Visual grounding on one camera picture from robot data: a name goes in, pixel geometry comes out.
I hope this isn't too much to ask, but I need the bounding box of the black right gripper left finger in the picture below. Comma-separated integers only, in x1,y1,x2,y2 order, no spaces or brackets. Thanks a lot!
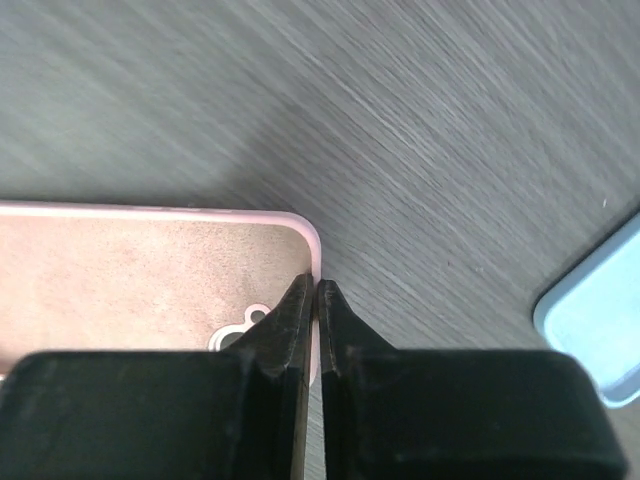
1,274,315,479

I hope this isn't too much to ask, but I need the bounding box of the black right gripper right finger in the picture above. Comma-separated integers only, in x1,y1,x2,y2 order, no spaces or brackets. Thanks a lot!
317,280,628,479

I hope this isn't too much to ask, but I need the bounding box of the pink phone case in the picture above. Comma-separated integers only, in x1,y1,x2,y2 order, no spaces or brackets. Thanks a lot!
1,202,322,372

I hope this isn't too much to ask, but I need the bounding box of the light blue phone case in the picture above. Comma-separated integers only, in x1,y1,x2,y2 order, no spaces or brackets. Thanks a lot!
532,215,639,409

